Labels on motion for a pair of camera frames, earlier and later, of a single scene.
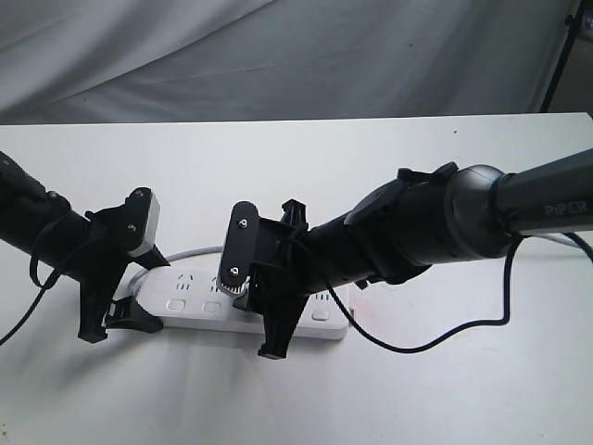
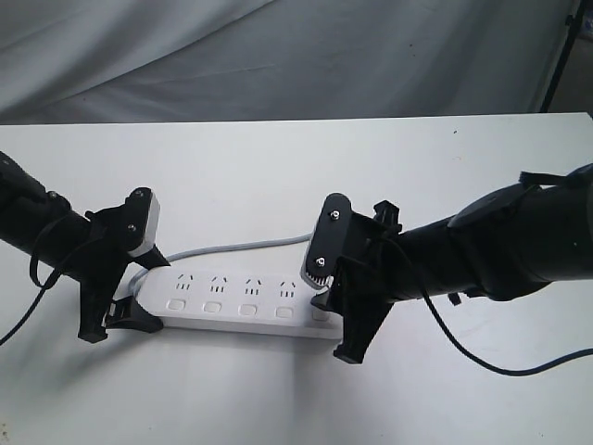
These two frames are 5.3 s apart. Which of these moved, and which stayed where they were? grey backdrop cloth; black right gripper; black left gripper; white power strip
Moved: black right gripper
Stayed: black left gripper; grey backdrop cloth; white power strip
